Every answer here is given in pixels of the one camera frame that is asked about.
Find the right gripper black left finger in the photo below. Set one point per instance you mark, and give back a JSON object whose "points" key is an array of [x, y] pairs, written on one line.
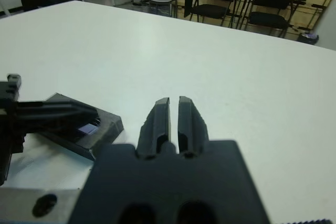
{"points": [[152, 129]]}

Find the black box lid shiny print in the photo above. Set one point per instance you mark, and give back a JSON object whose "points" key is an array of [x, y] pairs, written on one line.
{"points": [[110, 129]]}

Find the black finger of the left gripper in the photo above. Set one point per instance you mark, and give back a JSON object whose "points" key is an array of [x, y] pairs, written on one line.
{"points": [[52, 121], [52, 106]]}

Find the small purple floor item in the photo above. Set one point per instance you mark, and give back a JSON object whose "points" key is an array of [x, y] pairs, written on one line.
{"points": [[309, 37]]}

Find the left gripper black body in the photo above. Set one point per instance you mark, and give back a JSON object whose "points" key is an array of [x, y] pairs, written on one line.
{"points": [[8, 129]]}

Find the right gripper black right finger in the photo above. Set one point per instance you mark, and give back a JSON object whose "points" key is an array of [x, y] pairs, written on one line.
{"points": [[193, 127]]}

